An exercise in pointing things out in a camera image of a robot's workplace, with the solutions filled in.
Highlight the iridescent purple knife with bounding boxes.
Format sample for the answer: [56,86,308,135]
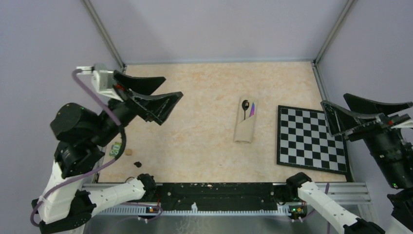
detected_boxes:
[249,102,255,117]

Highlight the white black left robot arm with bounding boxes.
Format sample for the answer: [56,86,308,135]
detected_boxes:
[31,65,183,234]

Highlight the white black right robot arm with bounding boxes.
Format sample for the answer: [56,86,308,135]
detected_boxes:
[285,93,413,234]

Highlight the black white checkerboard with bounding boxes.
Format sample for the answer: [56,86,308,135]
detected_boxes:
[276,105,350,175]

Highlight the aluminium front rail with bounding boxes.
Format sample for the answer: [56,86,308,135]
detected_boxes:
[80,181,372,216]

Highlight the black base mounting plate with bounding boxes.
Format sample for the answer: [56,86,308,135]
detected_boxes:
[126,181,319,212]

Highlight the small tan block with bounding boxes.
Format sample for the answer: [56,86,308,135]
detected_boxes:
[124,149,133,156]

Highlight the green white small package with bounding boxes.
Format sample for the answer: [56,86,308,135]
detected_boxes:
[109,142,122,157]

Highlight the cream cloth napkin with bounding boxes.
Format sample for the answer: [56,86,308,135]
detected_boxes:
[233,95,259,144]

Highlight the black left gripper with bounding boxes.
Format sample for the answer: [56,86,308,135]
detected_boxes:
[92,69,185,146]

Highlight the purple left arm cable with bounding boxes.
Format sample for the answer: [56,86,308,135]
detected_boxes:
[30,68,164,227]

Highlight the black spoon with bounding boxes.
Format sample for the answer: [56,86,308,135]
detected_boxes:
[242,99,250,120]

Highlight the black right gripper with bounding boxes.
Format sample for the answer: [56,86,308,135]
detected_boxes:
[319,91,413,186]

